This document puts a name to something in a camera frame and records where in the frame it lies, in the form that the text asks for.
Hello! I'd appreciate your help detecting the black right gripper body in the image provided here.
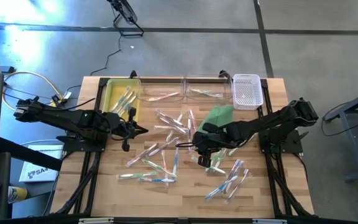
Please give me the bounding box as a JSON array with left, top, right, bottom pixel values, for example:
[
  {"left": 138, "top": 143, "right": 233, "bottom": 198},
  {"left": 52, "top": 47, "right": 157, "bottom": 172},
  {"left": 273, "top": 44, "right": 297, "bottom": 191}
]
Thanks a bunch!
[{"left": 197, "top": 123, "right": 241, "bottom": 167}]

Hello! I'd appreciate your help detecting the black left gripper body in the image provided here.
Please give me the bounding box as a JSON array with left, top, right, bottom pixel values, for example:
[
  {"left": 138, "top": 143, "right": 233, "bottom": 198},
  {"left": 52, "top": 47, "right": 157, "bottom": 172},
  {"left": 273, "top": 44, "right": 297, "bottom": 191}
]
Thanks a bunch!
[{"left": 104, "top": 107, "right": 136, "bottom": 152}]

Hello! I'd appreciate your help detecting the orange toothbrush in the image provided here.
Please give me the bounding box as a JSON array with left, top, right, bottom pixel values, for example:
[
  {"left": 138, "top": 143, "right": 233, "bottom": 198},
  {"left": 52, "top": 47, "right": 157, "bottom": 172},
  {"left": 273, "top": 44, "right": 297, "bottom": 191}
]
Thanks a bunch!
[
  {"left": 188, "top": 108, "right": 200, "bottom": 133},
  {"left": 160, "top": 149, "right": 170, "bottom": 188},
  {"left": 147, "top": 91, "right": 181, "bottom": 103},
  {"left": 153, "top": 124, "right": 186, "bottom": 133}
]

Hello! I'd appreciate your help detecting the blue toothbrush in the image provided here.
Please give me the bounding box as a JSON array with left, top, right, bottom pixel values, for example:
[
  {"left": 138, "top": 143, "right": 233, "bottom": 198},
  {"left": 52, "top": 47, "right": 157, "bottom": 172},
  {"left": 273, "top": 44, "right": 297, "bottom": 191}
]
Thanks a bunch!
[
  {"left": 204, "top": 175, "right": 239, "bottom": 200},
  {"left": 120, "top": 95, "right": 137, "bottom": 118},
  {"left": 110, "top": 86, "right": 132, "bottom": 113},
  {"left": 116, "top": 91, "right": 135, "bottom": 114},
  {"left": 137, "top": 176, "right": 177, "bottom": 184},
  {"left": 172, "top": 140, "right": 180, "bottom": 175}
]

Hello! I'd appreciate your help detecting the wrapped pink toothbrush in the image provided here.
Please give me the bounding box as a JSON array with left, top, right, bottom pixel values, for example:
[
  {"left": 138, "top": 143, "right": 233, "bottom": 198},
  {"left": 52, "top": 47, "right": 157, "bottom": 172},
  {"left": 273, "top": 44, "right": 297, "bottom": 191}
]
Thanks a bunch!
[{"left": 186, "top": 116, "right": 193, "bottom": 153}]

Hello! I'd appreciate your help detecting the green cloth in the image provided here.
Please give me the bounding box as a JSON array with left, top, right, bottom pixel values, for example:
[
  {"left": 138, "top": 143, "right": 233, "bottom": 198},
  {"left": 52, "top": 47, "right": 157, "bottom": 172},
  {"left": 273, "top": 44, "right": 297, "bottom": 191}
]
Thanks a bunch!
[{"left": 197, "top": 105, "right": 235, "bottom": 133}]

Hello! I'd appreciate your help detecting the yellow plastic bin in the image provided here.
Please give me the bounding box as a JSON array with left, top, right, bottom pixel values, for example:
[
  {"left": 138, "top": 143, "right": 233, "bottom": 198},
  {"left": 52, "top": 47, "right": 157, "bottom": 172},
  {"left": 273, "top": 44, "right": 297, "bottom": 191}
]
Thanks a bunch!
[{"left": 101, "top": 78, "right": 142, "bottom": 123}]

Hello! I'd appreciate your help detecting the clear plastic bin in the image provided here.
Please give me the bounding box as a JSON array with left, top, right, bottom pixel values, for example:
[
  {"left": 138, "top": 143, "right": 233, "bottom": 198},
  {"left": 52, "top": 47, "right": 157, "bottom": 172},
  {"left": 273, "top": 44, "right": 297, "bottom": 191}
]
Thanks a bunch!
[
  {"left": 184, "top": 77, "right": 233, "bottom": 105},
  {"left": 139, "top": 77, "right": 186, "bottom": 108}
]

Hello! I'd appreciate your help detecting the white perforated plastic basket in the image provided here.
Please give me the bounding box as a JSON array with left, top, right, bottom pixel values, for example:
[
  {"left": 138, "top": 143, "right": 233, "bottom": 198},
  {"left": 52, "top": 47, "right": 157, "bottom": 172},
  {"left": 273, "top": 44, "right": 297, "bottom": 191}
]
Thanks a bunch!
[{"left": 231, "top": 73, "right": 264, "bottom": 111}]

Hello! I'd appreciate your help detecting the white printed cardboard box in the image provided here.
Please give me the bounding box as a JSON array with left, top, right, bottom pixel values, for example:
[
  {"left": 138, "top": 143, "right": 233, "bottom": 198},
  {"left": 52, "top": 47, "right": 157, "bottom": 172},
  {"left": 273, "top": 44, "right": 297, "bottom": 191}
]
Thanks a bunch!
[{"left": 19, "top": 144, "right": 65, "bottom": 183}]

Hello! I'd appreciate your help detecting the black side desk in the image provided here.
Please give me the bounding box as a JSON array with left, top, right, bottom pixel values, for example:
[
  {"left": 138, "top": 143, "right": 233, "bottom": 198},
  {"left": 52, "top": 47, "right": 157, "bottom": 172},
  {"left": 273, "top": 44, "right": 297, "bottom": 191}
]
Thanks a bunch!
[{"left": 0, "top": 136, "right": 64, "bottom": 222}]

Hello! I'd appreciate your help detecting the yellow white canister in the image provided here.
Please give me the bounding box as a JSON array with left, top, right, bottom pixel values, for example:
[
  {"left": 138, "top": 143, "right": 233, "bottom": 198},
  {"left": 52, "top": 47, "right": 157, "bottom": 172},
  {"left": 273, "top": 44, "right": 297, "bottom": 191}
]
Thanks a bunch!
[{"left": 7, "top": 185, "right": 29, "bottom": 204}]

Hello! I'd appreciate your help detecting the blue grey metal stand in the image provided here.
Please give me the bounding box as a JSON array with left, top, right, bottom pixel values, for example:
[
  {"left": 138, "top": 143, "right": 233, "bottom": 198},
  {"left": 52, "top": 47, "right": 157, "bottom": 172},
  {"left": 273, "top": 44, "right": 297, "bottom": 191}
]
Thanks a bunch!
[{"left": 321, "top": 85, "right": 358, "bottom": 184}]

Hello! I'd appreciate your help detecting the silver frame bracket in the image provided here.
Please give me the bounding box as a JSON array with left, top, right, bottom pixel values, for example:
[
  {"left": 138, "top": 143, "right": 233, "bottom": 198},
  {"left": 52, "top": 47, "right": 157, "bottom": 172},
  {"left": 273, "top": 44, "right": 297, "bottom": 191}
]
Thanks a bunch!
[
  {"left": 78, "top": 217, "right": 114, "bottom": 224},
  {"left": 252, "top": 218, "right": 288, "bottom": 224}
]

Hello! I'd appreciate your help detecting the beige coiled cable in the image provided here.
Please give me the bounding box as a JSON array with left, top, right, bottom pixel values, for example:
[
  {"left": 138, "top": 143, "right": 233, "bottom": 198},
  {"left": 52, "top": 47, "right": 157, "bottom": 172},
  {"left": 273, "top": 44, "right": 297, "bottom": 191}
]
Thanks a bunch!
[{"left": 0, "top": 51, "right": 71, "bottom": 113}]

